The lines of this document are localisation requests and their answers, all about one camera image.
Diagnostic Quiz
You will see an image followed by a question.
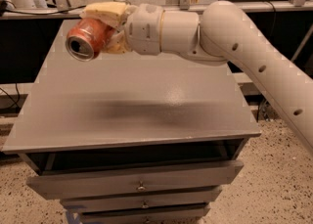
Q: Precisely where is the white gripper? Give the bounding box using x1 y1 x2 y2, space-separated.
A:
79 2 164 55

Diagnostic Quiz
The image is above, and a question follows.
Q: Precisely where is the red coke can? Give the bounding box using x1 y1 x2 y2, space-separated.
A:
66 18 115 62

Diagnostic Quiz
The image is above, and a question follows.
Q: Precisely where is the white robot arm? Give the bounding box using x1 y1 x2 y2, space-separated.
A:
80 1 313 153

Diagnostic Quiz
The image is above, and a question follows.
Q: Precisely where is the grey drawer cabinet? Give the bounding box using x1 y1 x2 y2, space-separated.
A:
0 14 262 224

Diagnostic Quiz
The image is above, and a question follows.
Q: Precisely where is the top grey drawer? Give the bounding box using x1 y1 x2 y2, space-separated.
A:
26 160 244 200

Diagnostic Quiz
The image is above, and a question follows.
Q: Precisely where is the grey drawer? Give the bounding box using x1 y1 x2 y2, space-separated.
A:
79 203 209 224
26 160 244 200
61 186 222 213

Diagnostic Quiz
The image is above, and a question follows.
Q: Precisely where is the middle grey drawer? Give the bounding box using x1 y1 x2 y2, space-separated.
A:
61 186 222 213

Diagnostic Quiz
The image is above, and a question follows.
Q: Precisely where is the bottom grey drawer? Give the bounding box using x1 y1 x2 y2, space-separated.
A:
79 203 209 224

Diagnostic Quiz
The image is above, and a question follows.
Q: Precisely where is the black cable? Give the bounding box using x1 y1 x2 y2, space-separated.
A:
0 0 87 16

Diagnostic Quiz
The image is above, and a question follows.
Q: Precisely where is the grey metal rail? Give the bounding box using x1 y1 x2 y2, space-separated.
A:
0 0 313 24

